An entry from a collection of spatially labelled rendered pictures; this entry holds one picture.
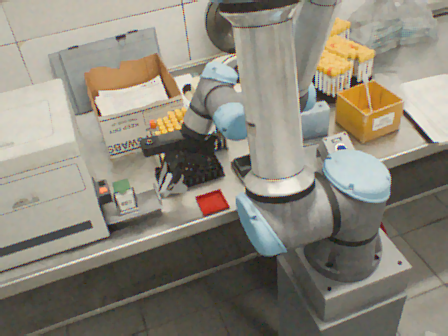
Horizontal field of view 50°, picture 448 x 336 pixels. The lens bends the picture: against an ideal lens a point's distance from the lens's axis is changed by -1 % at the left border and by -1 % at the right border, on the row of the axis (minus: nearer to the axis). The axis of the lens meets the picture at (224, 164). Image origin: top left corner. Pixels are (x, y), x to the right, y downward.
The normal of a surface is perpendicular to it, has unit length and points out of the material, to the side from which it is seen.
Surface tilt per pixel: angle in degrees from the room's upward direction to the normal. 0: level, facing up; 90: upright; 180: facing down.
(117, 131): 87
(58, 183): 90
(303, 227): 73
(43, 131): 0
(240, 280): 0
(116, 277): 0
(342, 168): 10
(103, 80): 88
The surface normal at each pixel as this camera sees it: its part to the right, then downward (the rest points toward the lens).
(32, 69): 0.34, 0.59
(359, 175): 0.08, -0.76
